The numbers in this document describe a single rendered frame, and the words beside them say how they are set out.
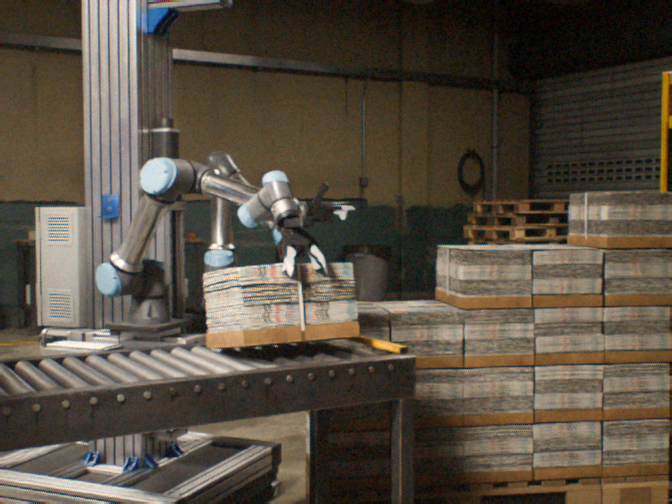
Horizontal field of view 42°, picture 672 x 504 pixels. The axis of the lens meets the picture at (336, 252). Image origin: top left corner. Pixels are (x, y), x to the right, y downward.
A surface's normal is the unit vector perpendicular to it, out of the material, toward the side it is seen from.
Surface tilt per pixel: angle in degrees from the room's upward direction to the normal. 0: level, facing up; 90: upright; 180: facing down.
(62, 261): 90
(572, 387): 89
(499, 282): 90
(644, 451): 90
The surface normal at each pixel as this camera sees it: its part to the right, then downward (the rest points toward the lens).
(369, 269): -0.11, 0.16
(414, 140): 0.51, 0.04
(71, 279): -0.39, 0.05
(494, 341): 0.16, 0.05
